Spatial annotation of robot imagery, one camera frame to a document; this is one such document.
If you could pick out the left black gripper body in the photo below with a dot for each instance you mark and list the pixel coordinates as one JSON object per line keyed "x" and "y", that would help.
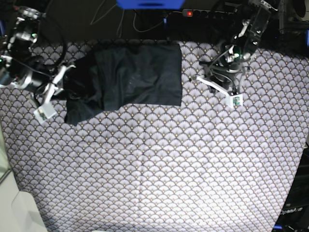
{"x": 229, "y": 78}

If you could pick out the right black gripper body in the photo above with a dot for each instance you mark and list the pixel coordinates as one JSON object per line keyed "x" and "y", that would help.
{"x": 41, "y": 87}

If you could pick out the dark navy T-shirt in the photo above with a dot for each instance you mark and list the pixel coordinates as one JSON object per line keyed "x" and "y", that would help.
{"x": 112, "y": 77}

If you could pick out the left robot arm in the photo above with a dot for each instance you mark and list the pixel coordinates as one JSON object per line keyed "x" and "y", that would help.
{"x": 239, "y": 43}

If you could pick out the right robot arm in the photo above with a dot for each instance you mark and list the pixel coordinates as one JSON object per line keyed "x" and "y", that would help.
{"x": 17, "y": 66}

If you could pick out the blue clamp far right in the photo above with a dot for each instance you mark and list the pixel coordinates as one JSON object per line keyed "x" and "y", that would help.
{"x": 306, "y": 42}

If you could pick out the fan-patterned grey tablecloth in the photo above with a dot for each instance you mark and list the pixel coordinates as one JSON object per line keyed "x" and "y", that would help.
{"x": 199, "y": 167}

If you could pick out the blue box at top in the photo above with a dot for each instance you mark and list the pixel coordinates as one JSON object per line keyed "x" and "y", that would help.
{"x": 150, "y": 4}

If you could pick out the white cabinet corner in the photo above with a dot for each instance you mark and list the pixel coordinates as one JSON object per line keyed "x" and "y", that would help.
{"x": 18, "y": 210}

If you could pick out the black OpenArm base box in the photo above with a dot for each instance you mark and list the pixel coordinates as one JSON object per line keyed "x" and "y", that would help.
{"x": 294, "y": 216}

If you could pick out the black power strip red switch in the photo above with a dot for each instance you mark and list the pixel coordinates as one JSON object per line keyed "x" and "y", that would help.
{"x": 205, "y": 14}

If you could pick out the blue clamp handle centre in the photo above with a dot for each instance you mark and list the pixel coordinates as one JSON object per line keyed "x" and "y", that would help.
{"x": 165, "y": 22}

